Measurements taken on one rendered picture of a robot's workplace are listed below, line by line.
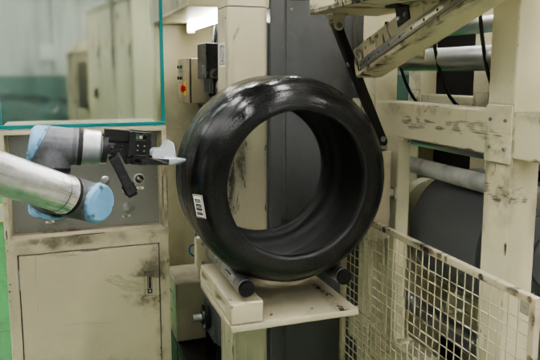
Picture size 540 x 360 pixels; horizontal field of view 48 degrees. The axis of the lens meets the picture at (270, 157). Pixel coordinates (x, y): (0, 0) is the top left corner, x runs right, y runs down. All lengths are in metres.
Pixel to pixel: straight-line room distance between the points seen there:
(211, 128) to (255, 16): 0.51
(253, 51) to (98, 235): 0.85
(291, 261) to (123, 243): 0.81
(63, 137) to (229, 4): 0.68
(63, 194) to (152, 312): 1.05
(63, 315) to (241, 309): 0.86
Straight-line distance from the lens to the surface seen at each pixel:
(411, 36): 1.67
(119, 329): 2.32
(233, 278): 1.64
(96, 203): 1.39
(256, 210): 1.94
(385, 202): 2.05
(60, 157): 1.50
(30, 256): 2.22
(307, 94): 1.54
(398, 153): 2.06
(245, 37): 1.88
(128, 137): 1.53
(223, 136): 1.48
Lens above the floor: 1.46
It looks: 8 degrees down
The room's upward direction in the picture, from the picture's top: straight up
